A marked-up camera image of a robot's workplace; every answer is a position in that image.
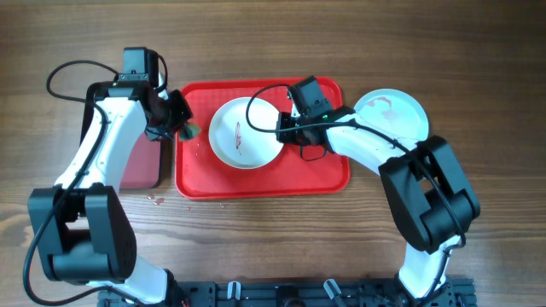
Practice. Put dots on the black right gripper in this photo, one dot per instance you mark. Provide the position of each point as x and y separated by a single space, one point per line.
287 119

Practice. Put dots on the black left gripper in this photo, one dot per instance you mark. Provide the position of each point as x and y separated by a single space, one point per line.
179 101

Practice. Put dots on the green yellow sponge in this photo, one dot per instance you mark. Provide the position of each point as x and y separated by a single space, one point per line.
188 132

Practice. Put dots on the white plate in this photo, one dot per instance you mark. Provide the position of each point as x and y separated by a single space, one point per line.
237 144

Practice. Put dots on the light blue plate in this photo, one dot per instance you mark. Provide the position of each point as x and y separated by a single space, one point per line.
395 112

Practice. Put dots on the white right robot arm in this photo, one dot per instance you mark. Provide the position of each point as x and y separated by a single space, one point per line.
430 198

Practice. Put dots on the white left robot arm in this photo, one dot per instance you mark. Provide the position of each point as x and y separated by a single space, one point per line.
81 233

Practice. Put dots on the black tray with water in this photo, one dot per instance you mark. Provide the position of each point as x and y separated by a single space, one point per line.
144 164

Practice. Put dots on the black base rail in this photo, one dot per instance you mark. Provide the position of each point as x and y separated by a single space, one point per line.
368 292

